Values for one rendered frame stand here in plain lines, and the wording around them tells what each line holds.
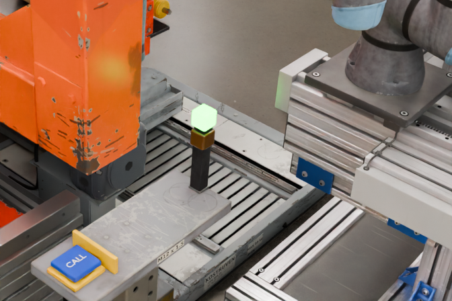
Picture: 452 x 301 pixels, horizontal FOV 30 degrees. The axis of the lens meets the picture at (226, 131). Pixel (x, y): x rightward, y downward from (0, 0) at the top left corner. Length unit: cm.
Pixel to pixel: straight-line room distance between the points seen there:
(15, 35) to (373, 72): 75
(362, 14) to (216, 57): 208
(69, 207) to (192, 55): 147
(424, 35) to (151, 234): 69
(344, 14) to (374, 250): 103
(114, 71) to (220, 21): 189
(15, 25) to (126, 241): 51
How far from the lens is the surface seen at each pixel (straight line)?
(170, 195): 187
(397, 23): 153
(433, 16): 148
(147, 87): 266
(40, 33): 173
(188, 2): 371
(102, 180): 214
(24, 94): 186
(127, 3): 167
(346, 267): 211
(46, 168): 231
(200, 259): 227
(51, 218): 192
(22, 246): 190
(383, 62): 158
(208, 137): 179
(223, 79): 316
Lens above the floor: 163
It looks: 35 degrees down
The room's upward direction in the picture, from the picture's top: 5 degrees clockwise
